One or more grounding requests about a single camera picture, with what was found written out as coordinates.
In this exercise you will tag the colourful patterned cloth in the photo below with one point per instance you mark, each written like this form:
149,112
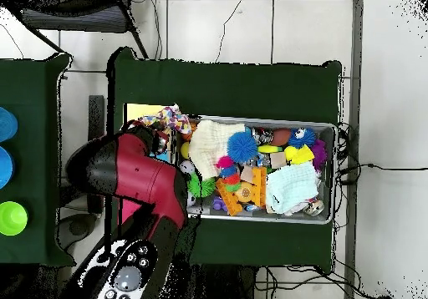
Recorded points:
174,118

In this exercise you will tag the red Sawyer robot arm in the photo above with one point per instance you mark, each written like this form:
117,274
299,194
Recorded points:
147,178

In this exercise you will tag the wooden box with three holes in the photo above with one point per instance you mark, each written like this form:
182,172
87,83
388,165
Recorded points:
143,110

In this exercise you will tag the shallow clear mesh bin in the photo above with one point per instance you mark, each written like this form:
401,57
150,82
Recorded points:
204,210

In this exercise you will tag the cream white waffle cloth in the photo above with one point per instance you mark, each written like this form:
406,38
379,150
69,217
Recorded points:
209,148

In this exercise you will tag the black upright panel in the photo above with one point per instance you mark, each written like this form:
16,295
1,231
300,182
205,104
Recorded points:
96,118

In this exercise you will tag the small soccer ball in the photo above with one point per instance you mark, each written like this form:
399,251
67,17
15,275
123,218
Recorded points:
192,200

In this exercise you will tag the large blue spiky ball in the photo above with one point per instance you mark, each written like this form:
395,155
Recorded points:
242,147

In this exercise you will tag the dark green table cloth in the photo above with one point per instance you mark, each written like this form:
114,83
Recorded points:
234,88
33,85

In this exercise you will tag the plain wooden block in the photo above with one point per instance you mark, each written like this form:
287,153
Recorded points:
278,160

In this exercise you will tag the mint green waffle cloth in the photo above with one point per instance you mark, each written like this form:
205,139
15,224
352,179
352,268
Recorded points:
291,187

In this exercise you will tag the yellow cheese wedge toy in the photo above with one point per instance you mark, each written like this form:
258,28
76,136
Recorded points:
299,157

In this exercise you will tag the blue spiky ball with eye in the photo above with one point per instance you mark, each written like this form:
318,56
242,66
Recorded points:
302,138

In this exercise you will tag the grey and black chair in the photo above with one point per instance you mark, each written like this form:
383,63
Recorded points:
73,18

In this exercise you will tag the purple spiky toy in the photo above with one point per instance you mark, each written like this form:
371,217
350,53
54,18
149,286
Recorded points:
319,153

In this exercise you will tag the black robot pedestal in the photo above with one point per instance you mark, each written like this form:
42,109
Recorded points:
227,285

